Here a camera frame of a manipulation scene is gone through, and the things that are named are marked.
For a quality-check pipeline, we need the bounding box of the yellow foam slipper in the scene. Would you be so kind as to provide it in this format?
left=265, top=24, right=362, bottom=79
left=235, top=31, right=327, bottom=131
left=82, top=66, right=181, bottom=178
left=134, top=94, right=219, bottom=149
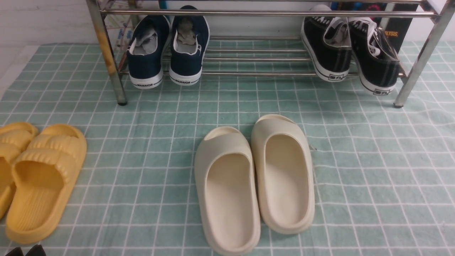
left=0, top=122, right=39, bottom=219
left=5, top=124, right=87, bottom=244

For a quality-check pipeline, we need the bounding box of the black book behind rack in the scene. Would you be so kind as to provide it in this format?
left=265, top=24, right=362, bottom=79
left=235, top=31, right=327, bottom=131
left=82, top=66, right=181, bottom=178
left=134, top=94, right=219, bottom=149
left=330, top=2, right=419, bottom=52

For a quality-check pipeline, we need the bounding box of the left yellow foam slipper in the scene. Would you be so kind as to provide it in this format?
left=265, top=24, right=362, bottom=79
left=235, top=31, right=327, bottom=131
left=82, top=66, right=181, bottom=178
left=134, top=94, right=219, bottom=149
left=0, top=122, right=39, bottom=219

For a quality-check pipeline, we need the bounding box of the green checked floor cloth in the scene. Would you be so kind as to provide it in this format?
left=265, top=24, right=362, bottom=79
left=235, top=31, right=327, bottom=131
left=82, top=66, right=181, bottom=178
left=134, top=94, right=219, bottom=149
left=1, top=42, right=454, bottom=256

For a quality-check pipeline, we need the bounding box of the right yellow foam slipper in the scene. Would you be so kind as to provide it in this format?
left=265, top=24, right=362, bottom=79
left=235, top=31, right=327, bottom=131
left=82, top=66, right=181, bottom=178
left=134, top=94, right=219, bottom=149
left=5, top=124, right=87, bottom=244

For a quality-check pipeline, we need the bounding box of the colourful map poster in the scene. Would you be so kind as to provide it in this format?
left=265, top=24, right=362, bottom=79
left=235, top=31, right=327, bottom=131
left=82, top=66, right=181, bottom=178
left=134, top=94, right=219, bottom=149
left=98, top=0, right=143, bottom=51

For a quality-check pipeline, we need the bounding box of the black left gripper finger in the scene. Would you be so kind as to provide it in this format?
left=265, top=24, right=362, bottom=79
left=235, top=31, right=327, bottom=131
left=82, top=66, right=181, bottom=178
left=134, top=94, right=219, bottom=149
left=26, top=245, right=47, bottom=256
left=5, top=248, right=24, bottom=256

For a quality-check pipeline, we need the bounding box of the metal shoe rack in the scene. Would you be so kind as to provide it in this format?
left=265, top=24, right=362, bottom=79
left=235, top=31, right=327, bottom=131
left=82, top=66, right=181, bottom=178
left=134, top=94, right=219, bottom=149
left=86, top=0, right=454, bottom=109

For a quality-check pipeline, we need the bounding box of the left cream foam slipper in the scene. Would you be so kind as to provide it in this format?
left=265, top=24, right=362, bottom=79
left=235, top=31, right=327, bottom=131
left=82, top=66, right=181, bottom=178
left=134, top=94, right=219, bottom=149
left=194, top=126, right=261, bottom=256

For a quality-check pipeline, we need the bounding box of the cream foam slipper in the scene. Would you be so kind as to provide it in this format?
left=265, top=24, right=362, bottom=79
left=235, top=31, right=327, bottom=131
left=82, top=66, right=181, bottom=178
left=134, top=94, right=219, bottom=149
left=251, top=114, right=315, bottom=234
left=194, top=126, right=261, bottom=256

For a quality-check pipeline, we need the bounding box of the black canvas sneaker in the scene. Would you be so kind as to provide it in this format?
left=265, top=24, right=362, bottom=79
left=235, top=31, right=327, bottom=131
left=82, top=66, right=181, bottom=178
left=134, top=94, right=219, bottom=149
left=348, top=17, right=400, bottom=96
left=300, top=15, right=352, bottom=82

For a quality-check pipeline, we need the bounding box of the navy canvas sneaker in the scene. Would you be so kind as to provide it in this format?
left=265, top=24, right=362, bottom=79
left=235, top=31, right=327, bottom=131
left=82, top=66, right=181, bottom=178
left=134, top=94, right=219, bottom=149
left=127, top=16, right=171, bottom=90
left=169, top=16, right=211, bottom=86

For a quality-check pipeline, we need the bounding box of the right cream foam slipper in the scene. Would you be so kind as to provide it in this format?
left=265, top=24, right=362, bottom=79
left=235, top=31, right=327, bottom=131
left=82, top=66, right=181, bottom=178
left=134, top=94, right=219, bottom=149
left=251, top=114, right=315, bottom=234

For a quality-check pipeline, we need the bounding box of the right navy canvas sneaker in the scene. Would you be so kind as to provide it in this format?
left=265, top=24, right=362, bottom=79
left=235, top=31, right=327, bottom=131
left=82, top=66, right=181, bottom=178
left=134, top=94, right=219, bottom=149
left=169, top=16, right=211, bottom=86

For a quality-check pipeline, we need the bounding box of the left navy canvas sneaker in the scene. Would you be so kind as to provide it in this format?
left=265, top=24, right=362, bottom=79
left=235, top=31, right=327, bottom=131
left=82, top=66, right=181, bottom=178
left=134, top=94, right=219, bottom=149
left=127, top=16, right=171, bottom=90

